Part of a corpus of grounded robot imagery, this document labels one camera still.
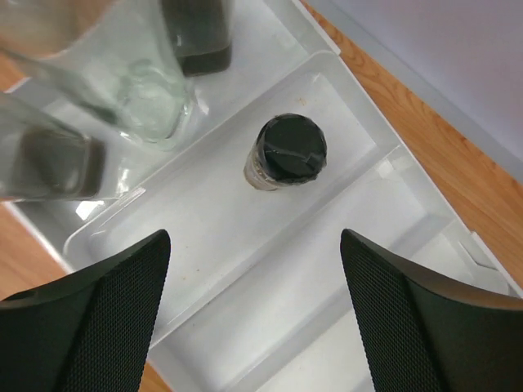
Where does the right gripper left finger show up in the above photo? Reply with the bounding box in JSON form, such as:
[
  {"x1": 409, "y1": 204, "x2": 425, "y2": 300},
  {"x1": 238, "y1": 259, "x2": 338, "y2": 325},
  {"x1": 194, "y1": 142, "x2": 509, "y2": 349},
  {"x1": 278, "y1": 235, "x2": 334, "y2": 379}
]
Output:
[{"x1": 1, "y1": 229, "x2": 171, "y2": 391}]

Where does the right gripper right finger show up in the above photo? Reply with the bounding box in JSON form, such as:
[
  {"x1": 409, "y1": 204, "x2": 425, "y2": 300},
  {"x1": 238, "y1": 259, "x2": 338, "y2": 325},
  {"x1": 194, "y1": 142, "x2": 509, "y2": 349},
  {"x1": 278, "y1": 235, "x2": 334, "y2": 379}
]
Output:
[{"x1": 340, "y1": 229, "x2": 522, "y2": 391}]

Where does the oil bottle dark sauce back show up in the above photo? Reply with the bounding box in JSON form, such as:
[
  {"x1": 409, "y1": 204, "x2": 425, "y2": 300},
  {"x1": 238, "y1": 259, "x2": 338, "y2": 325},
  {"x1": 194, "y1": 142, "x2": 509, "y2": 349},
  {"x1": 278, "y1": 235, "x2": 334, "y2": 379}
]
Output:
[{"x1": 1, "y1": 92, "x2": 105, "y2": 201}]

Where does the oil bottle dark sauce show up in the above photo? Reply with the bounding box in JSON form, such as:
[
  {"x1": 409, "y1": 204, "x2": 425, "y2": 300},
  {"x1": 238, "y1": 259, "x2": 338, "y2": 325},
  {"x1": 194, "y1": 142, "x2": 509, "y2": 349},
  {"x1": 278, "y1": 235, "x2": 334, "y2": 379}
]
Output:
[
  {"x1": 1, "y1": 92, "x2": 105, "y2": 201},
  {"x1": 159, "y1": 0, "x2": 235, "y2": 77}
]

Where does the black label spice shaker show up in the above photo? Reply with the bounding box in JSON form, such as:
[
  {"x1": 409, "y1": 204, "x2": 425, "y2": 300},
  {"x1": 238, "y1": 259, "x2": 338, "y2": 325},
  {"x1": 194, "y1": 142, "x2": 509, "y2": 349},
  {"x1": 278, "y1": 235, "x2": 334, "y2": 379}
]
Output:
[{"x1": 244, "y1": 113, "x2": 328, "y2": 191}]

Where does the clear oil bottle gold spout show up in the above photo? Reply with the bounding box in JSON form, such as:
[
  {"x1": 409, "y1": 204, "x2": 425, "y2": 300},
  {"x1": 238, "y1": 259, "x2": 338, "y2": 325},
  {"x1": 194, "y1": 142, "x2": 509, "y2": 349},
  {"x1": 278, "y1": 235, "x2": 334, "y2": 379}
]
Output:
[{"x1": 1, "y1": 1, "x2": 190, "y2": 149}]

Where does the oil bottle dark sauce front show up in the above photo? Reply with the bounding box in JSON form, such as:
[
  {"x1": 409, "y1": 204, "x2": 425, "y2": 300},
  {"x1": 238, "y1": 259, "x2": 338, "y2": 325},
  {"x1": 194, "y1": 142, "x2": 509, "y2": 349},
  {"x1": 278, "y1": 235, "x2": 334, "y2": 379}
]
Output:
[{"x1": 159, "y1": 0, "x2": 235, "y2": 77}]

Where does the white compartment tray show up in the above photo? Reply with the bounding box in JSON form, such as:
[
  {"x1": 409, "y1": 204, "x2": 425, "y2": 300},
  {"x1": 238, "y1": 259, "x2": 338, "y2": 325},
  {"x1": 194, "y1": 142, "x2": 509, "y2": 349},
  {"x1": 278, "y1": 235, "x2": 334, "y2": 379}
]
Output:
[{"x1": 11, "y1": 1, "x2": 522, "y2": 391}]

